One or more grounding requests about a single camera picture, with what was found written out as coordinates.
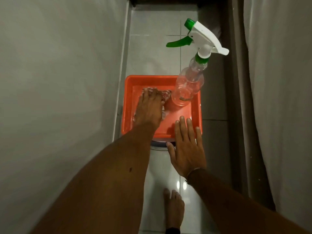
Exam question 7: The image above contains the red white checkered cloth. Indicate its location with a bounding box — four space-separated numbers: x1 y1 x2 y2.
141 87 173 120

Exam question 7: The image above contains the person's right hand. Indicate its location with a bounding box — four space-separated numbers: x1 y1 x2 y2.
166 115 207 178

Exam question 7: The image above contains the orange plastic tray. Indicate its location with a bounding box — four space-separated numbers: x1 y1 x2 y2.
121 75 203 142

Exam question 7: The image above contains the dark wrist bracelet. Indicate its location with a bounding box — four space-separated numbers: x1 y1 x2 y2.
185 167 203 186

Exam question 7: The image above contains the grey round stool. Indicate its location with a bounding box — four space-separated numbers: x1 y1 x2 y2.
150 138 176 151

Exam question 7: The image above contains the clear spray bottle green trigger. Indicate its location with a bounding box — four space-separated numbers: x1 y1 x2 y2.
166 18 229 107

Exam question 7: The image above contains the white curtain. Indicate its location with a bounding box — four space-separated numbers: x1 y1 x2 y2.
243 0 312 232

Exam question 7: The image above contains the dark grey side frame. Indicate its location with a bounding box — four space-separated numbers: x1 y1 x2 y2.
227 0 276 211

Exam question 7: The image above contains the person's left hand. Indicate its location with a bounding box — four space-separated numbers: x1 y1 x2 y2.
133 87 166 129

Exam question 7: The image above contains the person's left forearm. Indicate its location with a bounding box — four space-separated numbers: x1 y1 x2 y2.
31 123 159 234

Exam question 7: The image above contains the person's right forearm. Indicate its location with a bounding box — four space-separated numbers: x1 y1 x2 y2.
186 169 306 234

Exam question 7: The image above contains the person's right foot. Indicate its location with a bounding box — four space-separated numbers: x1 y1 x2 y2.
163 188 185 231

